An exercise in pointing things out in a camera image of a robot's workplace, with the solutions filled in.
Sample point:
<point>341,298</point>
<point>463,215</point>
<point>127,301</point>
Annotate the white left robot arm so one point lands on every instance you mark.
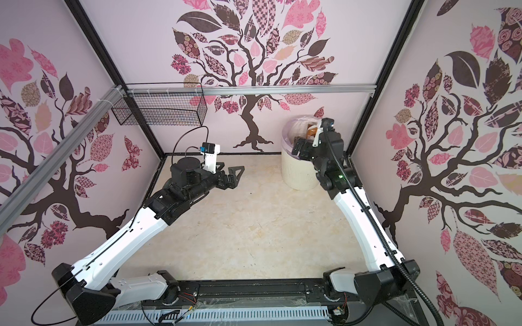
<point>90,286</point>

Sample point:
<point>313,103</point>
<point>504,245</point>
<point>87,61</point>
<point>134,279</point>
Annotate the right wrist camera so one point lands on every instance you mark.
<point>324,126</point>

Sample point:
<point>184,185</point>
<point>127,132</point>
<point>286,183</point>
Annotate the aluminium rail back wall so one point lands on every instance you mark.
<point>256,90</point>

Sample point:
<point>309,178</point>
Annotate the white waste bin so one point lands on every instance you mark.
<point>296,173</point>

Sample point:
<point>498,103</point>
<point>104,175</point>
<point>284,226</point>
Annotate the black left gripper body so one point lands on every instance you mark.
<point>209,180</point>

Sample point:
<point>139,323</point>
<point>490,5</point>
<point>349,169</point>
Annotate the white slotted cable duct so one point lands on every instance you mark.
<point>215,316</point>

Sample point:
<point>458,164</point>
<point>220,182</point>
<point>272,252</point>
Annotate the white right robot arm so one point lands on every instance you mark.
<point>388,273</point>

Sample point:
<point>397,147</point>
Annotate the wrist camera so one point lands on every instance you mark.
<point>210,152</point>
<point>324,126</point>

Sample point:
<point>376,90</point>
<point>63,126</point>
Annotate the brown Nescafe bottle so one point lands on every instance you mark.
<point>311,132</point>

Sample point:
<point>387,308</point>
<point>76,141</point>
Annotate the black wire basket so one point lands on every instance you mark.
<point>162,104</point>

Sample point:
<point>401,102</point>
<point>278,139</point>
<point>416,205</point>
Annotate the aluminium rail left wall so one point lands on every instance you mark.
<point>13,207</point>

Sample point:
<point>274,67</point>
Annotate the aluminium rail wall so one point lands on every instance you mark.
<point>256,90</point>
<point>13,207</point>

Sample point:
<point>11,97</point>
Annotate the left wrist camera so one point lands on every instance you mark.
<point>210,152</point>

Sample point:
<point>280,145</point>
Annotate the purple bin liner bag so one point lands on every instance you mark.
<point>294,129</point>

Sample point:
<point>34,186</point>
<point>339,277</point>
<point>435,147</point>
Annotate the black base frame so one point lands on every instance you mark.
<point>343,308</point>

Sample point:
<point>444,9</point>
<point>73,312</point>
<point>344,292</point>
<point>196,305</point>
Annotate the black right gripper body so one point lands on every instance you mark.
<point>306,153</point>

